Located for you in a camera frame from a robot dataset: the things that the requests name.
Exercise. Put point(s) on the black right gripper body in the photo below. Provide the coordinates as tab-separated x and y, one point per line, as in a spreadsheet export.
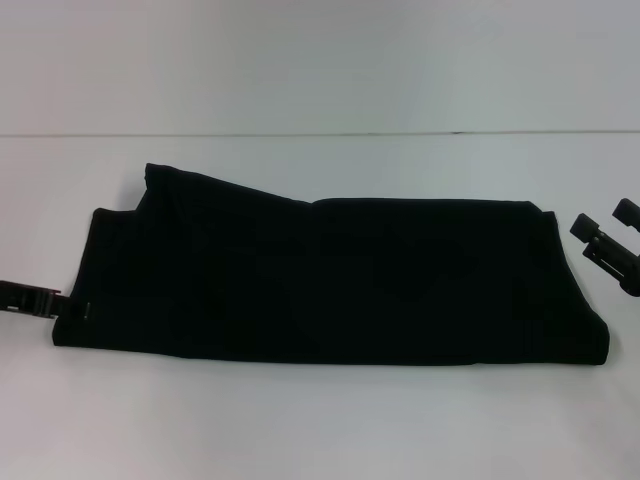
636	282

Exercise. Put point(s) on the black T-shirt with white lettering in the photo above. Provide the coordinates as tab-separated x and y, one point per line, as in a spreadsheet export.
325	280

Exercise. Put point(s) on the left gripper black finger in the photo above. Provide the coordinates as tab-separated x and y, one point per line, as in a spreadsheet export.
70	306

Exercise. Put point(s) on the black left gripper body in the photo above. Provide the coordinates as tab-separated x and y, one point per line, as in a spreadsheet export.
25	298

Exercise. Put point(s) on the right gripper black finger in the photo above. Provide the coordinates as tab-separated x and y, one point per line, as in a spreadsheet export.
627	211
605	250

